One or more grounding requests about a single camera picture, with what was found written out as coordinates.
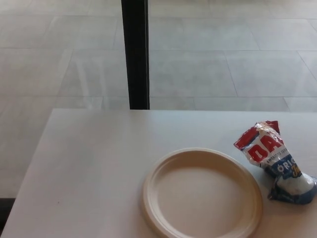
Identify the red white sunflower seed bag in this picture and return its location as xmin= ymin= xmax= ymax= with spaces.
xmin=233 ymin=120 xmax=317 ymax=204

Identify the beige round paper plate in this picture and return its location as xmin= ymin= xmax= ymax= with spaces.
xmin=141 ymin=148 xmax=264 ymax=238

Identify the black window frame post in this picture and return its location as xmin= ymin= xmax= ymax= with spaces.
xmin=121 ymin=0 xmax=151 ymax=110

